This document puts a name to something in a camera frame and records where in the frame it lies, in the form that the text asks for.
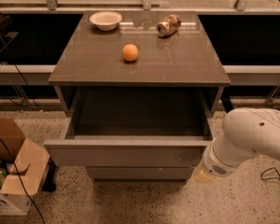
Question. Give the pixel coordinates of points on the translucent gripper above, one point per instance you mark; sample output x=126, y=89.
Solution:
x=215, y=165

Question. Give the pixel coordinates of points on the orange ball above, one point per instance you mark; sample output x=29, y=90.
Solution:
x=130, y=52

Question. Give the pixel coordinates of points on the open cardboard box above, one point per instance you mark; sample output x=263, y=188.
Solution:
x=26, y=163

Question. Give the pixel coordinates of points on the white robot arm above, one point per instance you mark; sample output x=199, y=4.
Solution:
x=246, y=133

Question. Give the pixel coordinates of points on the crushed metal can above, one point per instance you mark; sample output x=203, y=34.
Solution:
x=168, y=25

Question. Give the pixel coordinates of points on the grey drawer cabinet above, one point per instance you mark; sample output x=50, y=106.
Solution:
x=185, y=59

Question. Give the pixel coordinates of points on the grey top drawer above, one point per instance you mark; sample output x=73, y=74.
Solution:
x=134, y=127

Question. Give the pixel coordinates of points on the white bowl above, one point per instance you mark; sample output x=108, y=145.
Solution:
x=106, y=20

